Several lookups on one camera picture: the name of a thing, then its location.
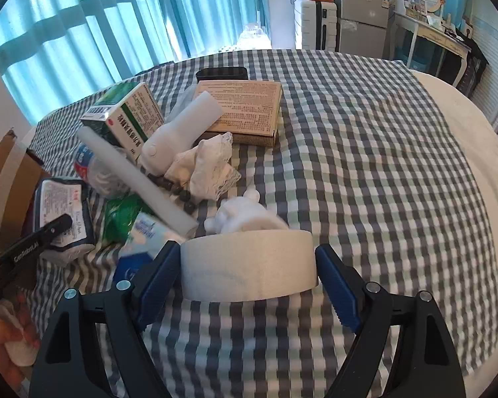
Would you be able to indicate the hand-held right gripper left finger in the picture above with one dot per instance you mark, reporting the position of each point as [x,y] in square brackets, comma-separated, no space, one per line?
[157,282]

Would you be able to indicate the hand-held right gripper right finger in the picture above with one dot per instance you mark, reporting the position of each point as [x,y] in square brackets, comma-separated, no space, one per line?
[337,287]

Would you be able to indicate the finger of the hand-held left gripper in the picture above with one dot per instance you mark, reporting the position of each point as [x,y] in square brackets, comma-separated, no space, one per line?
[56,226]

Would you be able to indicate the small white tissue wad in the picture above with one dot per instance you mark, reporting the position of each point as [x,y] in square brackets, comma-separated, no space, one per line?
[20,346]

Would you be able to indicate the white paper tape roll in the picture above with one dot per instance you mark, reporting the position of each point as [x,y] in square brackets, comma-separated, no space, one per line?
[249,265]

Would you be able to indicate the white handheld plastic device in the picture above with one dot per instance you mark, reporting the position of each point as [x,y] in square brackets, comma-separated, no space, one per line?
[170,141]

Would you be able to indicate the dark blue wrapped pack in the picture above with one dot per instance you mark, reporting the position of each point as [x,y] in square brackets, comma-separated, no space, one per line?
[62,203]

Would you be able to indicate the blue white tube package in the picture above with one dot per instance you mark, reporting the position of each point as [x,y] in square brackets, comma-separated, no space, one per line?
[145,236]

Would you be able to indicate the green plastic packet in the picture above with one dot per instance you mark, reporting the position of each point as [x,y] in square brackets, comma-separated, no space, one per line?
[120,215]

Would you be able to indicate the clear cotton swab jar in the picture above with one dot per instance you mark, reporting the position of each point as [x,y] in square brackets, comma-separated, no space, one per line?
[92,171]

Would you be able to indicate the brown cardboard box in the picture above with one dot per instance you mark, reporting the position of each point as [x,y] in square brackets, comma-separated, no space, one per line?
[4,182]

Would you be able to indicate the frosted white plastic tube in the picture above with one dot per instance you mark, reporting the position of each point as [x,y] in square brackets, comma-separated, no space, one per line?
[137,178]

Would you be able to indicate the white bear-shaped item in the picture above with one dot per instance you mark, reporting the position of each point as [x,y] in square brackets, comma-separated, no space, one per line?
[240,215]

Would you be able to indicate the crumpled white gauze cloth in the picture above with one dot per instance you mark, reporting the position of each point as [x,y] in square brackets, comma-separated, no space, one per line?
[203,166]

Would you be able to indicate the green and white medicine box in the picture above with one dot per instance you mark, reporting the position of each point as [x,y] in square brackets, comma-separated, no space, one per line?
[128,120]

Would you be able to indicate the white bed cover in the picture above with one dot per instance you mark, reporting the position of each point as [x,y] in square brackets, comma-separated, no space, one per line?
[473,153]

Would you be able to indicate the flat tan cardboard box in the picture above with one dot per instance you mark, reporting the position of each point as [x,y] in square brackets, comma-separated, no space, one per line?
[245,107]

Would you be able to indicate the teal window curtain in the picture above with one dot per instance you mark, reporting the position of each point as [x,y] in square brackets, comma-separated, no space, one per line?
[108,29]

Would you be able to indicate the black case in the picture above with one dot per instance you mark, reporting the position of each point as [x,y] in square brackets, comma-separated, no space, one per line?
[222,73]

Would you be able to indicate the black hanging cloth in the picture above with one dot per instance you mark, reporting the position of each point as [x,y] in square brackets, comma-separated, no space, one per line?
[467,62]

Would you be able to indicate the white suitcase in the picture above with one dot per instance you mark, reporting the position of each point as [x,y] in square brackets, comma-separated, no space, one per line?
[315,25]

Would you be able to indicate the white dressing table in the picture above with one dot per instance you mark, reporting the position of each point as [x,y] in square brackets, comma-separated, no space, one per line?
[431,33]

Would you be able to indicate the silver refrigerator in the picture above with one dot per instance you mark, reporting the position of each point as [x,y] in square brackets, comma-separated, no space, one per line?
[363,16]

